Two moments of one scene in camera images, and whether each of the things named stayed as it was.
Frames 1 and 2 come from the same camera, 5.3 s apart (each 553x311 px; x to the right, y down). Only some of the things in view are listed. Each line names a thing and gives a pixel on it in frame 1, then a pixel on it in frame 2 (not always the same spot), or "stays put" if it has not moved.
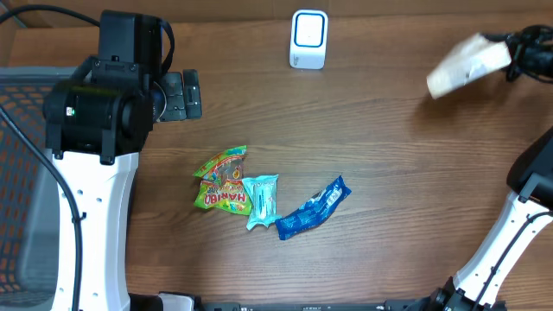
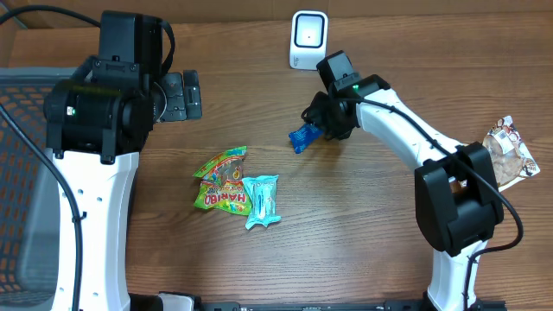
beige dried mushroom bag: (474, 57) -> (513, 160)
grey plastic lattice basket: (30, 212) stays put
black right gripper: (517, 43) -> (311, 113)
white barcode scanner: (308, 39) stays put
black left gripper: (174, 83) stays put
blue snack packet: (314, 211) -> (301, 138)
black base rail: (352, 306) stays put
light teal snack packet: (263, 193) stays put
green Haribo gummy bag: (221, 186) stays put
